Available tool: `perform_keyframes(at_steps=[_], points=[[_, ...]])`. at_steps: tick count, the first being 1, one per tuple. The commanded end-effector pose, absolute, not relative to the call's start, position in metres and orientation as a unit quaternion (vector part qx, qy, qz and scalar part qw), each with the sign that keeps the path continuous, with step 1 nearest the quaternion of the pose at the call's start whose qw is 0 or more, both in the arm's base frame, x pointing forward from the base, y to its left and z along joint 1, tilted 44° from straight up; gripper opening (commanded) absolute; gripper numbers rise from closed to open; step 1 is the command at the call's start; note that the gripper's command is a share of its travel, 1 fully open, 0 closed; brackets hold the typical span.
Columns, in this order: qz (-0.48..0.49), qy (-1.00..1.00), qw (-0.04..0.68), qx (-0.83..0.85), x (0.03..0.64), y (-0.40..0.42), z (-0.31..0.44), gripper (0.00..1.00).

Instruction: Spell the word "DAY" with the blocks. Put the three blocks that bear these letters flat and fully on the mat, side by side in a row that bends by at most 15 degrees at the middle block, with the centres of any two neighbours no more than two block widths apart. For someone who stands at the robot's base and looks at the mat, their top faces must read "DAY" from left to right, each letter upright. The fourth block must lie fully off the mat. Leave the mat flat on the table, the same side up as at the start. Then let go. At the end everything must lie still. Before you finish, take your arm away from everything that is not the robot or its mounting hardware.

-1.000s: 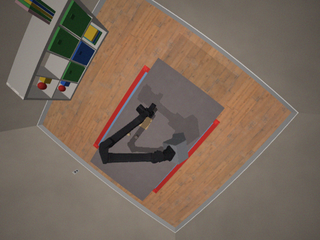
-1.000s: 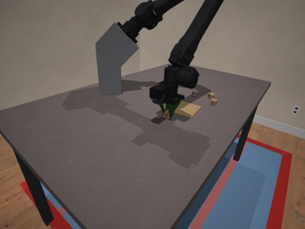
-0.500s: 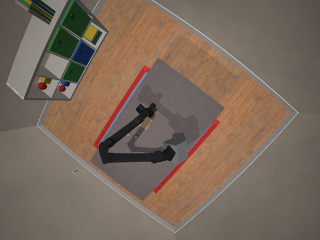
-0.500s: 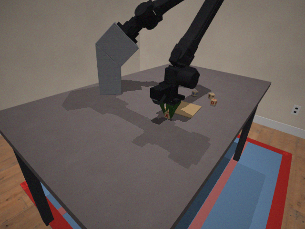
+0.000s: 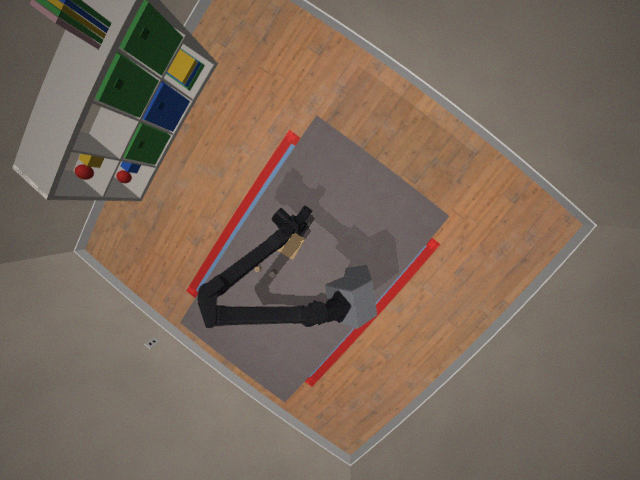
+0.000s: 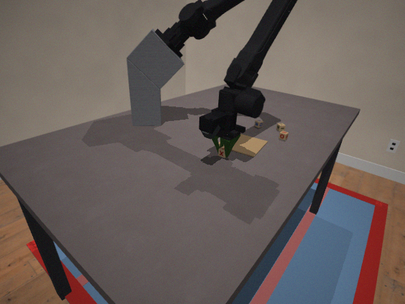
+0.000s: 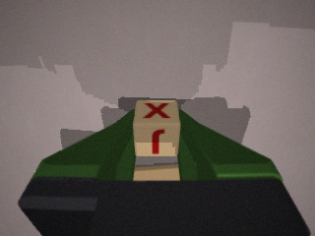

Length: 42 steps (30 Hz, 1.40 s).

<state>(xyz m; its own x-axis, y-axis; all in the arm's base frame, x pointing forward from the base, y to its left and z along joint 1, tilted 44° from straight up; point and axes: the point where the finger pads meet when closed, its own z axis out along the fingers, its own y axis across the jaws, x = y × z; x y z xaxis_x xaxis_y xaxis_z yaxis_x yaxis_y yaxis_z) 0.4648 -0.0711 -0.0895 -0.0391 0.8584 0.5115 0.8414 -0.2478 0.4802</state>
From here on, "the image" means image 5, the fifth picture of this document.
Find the tan flat mat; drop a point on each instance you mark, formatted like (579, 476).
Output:
(292, 246)

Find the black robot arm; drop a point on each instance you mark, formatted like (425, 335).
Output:
(314, 313)

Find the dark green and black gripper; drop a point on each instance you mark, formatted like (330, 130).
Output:
(301, 233)

